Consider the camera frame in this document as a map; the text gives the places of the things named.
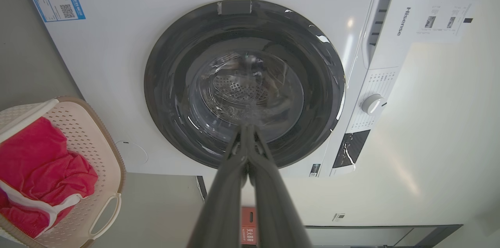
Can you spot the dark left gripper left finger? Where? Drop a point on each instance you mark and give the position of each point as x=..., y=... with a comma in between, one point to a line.
x=222, y=201

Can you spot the round dark glass washer door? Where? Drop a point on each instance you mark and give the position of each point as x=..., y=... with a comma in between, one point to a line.
x=175, y=45

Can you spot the small dark sticker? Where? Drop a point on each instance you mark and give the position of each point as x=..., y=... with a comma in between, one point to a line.
x=315, y=170

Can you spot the white detergent drawer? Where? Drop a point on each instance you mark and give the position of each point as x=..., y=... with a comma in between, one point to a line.
x=390, y=17

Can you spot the blue energy label sticker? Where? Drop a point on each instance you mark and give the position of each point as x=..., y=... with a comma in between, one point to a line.
x=56, y=2

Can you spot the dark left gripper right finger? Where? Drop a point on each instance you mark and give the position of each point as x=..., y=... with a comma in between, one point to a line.
x=273, y=209

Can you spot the red garment with white trim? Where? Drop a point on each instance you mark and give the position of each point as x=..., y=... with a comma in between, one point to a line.
x=39, y=166

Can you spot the dark framed wall panel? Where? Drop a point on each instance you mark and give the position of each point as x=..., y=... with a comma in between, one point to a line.
x=429, y=227

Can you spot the white front-load washing machine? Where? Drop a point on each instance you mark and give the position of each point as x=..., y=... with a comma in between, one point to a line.
x=117, y=64

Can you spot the white washer control knob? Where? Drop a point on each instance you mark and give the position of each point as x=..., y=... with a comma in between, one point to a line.
x=372, y=104

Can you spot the round white filter cover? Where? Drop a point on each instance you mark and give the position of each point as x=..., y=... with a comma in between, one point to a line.
x=132, y=153

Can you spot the small white wall tag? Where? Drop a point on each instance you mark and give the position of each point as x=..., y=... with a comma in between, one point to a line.
x=338, y=217

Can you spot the white paper sheet with photos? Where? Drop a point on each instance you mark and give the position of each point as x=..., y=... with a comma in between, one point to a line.
x=445, y=21

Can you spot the cream perforated laundry basket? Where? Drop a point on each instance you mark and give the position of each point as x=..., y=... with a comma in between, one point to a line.
x=99, y=162

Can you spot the black washer display panel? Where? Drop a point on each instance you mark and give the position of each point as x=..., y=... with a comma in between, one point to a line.
x=350, y=148

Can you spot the red box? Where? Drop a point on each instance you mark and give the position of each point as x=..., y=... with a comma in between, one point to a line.
x=249, y=224

